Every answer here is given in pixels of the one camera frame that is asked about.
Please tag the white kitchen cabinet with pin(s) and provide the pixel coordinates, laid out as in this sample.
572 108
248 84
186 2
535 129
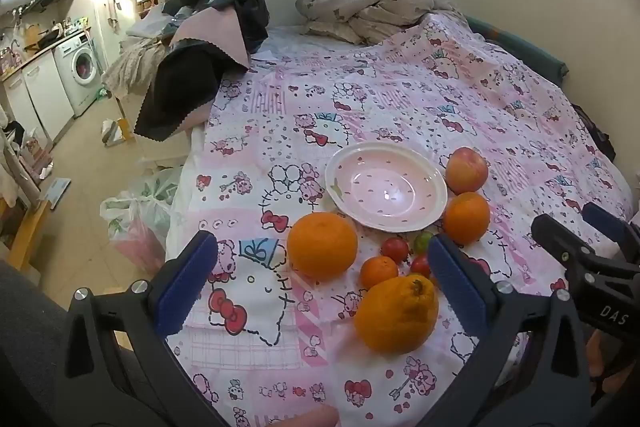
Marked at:
37 92

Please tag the wooden stool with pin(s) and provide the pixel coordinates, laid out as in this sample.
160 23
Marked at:
25 237

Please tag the small tangerine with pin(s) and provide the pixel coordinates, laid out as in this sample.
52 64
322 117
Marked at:
378 272

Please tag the teal bed headboard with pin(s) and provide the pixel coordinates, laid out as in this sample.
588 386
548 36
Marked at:
530 52

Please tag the pink cloth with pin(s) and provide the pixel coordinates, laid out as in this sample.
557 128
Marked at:
215 32

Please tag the large round orange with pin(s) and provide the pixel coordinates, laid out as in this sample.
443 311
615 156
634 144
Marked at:
322 246

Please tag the crumpled beige blanket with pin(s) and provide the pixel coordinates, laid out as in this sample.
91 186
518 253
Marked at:
370 7

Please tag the black cloth with zigzag edge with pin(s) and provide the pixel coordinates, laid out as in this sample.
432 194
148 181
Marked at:
175 92

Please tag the person's grey trouser leg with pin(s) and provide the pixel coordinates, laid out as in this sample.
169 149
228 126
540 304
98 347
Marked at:
30 332

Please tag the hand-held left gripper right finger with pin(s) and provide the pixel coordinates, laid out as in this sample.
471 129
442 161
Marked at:
457 287

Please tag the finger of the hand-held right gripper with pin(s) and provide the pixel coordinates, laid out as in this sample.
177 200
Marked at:
612 227
557 237

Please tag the green cherry tomato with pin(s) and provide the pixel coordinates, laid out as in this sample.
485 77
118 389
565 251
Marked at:
422 243

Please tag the small cardboard box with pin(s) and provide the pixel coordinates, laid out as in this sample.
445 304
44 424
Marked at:
117 132

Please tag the white green printed plastic bag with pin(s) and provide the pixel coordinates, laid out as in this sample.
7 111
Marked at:
160 192

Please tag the oval red cherry tomato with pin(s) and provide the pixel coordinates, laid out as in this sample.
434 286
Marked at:
420 265

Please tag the medium round orange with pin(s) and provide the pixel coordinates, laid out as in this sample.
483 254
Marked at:
466 218

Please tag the pink dotted plate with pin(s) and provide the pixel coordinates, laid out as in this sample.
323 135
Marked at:
385 187

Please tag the round red cherry tomato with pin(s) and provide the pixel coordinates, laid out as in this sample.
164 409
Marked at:
395 249

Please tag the white washing machine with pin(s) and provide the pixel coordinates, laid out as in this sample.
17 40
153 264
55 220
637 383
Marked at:
80 67

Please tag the bumpy orange with stem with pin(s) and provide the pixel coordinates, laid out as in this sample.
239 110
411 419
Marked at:
395 317

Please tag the beige lace cloth pile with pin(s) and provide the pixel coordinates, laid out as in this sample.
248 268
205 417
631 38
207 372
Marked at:
132 67

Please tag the pink cartoon printed bedsheet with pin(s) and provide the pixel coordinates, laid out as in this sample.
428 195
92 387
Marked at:
280 147

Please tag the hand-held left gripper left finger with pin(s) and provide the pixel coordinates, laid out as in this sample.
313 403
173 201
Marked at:
186 287

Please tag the pink plastic bag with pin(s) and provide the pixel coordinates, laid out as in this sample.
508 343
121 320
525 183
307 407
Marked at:
132 237

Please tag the red yellow apple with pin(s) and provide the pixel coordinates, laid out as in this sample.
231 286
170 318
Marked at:
466 170

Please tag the person's right hand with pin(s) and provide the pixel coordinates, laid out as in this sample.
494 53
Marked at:
600 354

